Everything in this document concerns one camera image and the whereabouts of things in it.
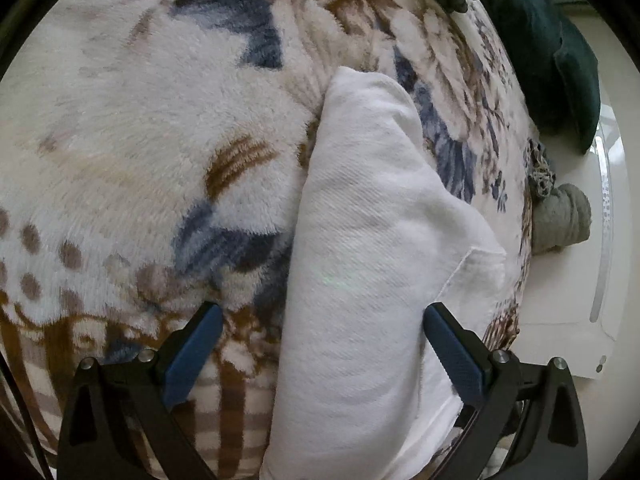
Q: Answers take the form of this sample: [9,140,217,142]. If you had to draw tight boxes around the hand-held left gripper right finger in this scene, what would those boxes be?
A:
[424,301,590,480]

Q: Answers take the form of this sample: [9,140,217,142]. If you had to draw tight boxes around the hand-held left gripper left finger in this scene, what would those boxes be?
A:
[57,301,224,480]

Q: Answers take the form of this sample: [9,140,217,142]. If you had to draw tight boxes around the white pants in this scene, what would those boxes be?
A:
[260,66,508,480]

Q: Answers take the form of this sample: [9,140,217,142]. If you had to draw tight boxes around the rolled grey towel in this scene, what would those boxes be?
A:
[531,182,592,255]

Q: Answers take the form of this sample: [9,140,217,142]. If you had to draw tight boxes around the blue patterned cloth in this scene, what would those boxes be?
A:
[527,137,559,204]

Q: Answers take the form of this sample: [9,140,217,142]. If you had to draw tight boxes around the floral fleece blanket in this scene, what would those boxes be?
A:
[0,0,533,480]

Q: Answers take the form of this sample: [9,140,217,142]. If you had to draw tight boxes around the dark green garment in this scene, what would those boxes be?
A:
[492,0,601,155]

